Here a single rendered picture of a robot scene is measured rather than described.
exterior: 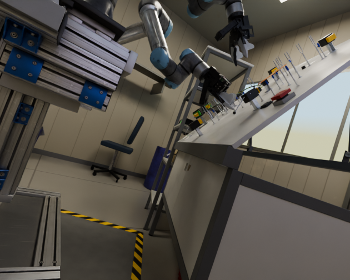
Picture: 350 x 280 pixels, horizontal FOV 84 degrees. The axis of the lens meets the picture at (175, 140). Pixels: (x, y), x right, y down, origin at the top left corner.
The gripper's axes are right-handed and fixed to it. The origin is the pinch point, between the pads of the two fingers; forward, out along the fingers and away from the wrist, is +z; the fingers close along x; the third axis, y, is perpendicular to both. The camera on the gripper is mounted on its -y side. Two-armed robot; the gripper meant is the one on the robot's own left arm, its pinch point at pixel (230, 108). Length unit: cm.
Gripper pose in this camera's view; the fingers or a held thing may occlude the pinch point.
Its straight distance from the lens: 90.4
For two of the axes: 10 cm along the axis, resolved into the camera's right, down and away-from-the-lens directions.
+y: 5.8, -6.4, -5.1
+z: 6.0, 7.5, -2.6
